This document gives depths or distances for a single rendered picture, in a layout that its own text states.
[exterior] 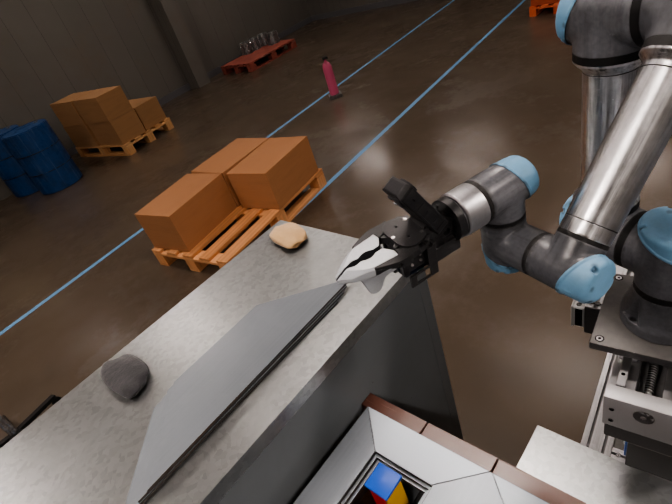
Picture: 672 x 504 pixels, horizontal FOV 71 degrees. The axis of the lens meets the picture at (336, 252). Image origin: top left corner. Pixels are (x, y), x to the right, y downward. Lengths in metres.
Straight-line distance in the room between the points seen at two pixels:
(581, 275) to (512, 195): 0.15
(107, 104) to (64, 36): 2.05
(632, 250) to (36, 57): 8.59
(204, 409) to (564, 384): 1.62
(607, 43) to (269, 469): 1.02
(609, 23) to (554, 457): 0.95
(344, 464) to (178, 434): 0.38
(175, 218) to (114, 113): 3.94
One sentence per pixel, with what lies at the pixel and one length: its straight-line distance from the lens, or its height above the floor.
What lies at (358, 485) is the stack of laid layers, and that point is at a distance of 1.19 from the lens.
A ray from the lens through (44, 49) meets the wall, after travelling 9.01.
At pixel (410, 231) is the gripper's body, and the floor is 1.46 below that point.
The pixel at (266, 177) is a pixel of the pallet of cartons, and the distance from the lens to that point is 3.63.
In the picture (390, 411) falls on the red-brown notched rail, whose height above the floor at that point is 0.83.
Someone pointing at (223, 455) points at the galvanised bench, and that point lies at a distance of 1.07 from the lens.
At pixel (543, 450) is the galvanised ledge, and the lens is 1.35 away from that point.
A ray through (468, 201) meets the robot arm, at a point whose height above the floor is 1.46.
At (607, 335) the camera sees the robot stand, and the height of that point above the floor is 1.04.
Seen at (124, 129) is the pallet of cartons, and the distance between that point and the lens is 7.48.
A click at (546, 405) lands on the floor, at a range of 2.25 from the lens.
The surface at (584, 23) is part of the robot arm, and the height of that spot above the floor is 1.62.
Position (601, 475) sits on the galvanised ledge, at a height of 0.68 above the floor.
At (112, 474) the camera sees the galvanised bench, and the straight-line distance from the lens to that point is 1.21.
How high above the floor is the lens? 1.85
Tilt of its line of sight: 34 degrees down
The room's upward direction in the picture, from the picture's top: 20 degrees counter-clockwise
